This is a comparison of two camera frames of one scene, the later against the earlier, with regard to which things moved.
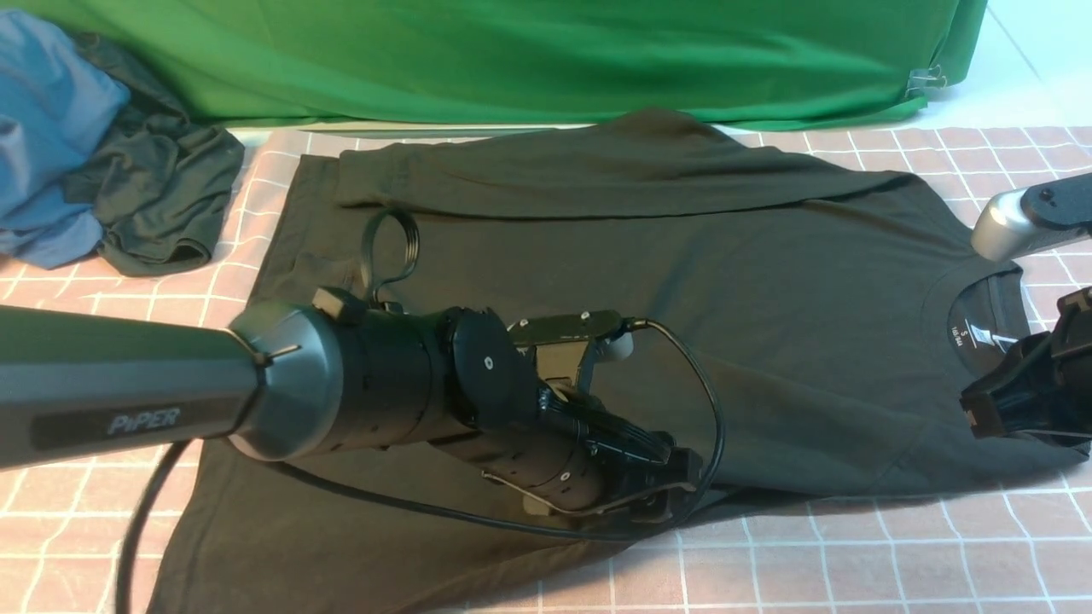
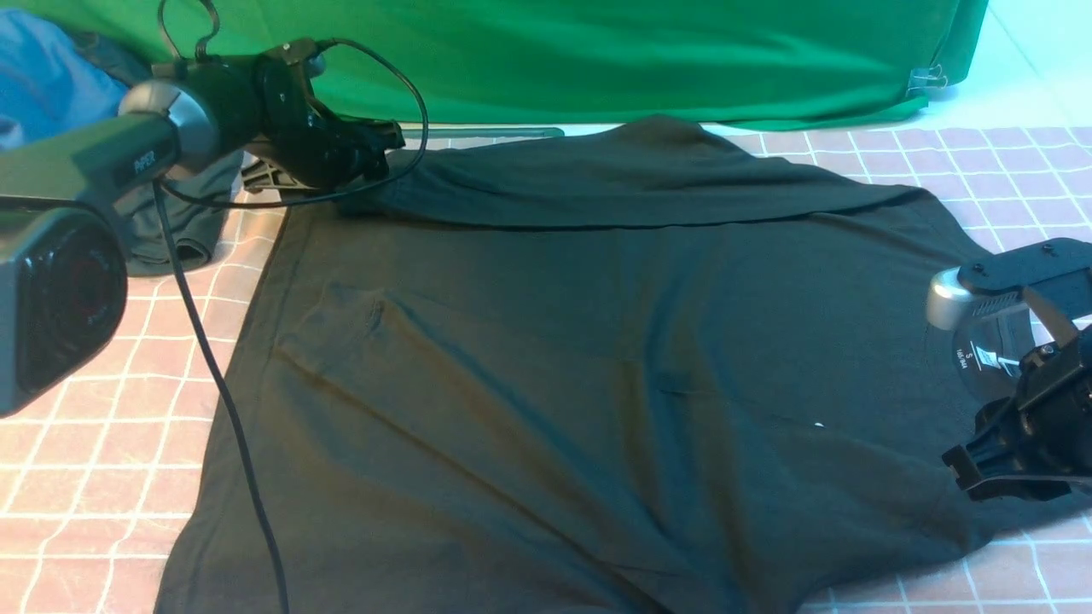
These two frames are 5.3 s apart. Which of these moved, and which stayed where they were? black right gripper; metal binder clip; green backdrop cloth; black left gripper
Moved: black right gripper; black left gripper
Stayed: metal binder clip; green backdrop cloth
